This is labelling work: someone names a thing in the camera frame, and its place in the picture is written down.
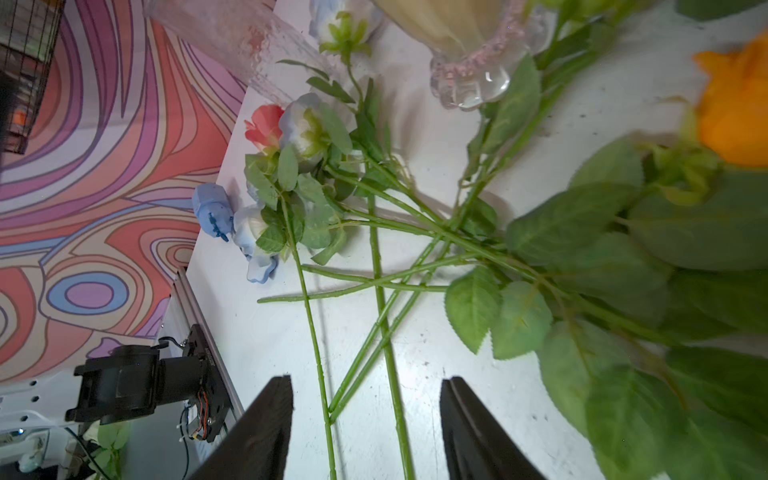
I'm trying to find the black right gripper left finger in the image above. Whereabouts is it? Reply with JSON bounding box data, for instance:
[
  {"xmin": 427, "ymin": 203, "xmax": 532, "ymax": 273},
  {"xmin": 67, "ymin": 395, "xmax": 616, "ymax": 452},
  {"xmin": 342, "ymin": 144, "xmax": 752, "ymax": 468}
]
[{"xmin": 191, "ymin": 375, "xmax": 294, "ymax": 480}]

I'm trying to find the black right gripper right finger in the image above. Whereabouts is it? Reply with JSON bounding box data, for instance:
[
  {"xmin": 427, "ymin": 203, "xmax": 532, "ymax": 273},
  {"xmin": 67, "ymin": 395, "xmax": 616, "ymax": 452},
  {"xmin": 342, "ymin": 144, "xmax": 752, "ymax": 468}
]
[{"xmin": 439, "ymin": 376, "xmax": 544, "ymax": 480}]

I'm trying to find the orange rose flower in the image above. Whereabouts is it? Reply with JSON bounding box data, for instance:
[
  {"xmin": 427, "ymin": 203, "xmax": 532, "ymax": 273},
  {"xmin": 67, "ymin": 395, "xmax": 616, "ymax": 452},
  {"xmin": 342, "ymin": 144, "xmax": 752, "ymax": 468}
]
[{"xmin": 445, "ymin": 36, "xmax": 767, "ymax": 479}]

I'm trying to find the pink rose flower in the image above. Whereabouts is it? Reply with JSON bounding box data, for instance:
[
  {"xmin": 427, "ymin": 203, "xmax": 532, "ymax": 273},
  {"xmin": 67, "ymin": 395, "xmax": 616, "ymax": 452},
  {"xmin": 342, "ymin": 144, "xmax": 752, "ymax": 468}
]
[{"xmin": 245, "ymin": 104, "xmax": 284, "ymax": 152}]

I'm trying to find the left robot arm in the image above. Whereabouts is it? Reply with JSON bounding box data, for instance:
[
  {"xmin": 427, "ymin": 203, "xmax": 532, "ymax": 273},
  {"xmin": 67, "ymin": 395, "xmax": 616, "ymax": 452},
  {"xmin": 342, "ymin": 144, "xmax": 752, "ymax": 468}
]
[{"xmin": 65, "ymin": 324, "xmax": 235, "ymax": 443}]

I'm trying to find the white rose flower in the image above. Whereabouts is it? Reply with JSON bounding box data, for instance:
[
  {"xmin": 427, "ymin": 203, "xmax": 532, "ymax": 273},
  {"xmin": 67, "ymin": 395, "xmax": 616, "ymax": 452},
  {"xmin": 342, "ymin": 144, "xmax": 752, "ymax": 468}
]
[
  {"xmin": 233, "ymin": 203, "xmax": 278, "ymax": 284},
  {"xmin": 309, "ymin": 0, "xmax": 384, "ymax": 55},
  {"xmin": 278, "ymin": 93, "xmax": 353, "ymax": 172}
]

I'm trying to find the yellow fluted glass vase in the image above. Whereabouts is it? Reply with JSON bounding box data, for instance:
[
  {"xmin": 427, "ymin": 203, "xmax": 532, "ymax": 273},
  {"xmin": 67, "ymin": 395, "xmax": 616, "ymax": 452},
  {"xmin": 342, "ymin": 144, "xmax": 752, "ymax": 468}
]
[{"xmin": 375, "ymin": 0, "xmax": 548, "ymax": 111}]

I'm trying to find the clear glass vase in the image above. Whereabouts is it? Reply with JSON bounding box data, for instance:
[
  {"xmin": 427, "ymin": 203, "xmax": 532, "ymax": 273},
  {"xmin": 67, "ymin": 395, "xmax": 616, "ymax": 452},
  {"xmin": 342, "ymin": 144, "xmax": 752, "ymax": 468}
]
[{"xmin": 143, "ymin": 0, "xmax": 339, "ymax": 106}]

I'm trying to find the black wire side basket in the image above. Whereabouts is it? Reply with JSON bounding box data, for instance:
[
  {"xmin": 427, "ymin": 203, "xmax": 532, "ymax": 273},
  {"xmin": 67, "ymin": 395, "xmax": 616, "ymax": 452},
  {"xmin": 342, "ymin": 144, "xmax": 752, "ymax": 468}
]
[{"xmin": 1, "ymin": 1, "xmax": 65, "ymax": 154}]

